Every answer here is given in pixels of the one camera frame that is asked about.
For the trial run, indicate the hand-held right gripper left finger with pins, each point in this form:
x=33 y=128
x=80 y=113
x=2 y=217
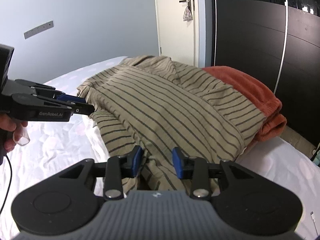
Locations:
x=137 y=160

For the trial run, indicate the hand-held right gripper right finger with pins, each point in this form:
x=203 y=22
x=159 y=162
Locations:
x=178 y=163

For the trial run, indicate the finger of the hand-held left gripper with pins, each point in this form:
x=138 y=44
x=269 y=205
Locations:
x=82 y=109
x=70 y=98

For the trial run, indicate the brown striped shirt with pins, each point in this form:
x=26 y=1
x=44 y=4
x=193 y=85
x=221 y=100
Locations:
x=162 y=100

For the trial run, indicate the person's left hand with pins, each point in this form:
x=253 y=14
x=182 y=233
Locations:
x=10 y=125

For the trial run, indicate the orange fleece blanket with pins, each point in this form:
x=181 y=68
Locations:
x=250 y=85

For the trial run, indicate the white door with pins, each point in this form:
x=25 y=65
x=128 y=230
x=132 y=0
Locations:
x=172 y=25

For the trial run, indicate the patterned pouch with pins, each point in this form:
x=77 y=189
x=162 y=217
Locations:
x=187 y=15

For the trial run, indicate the black wardrobe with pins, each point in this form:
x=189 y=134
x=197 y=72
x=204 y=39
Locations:
x=250 y=30

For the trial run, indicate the grey wall outlet strip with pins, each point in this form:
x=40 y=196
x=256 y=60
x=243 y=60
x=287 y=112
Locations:
x=38 y=29

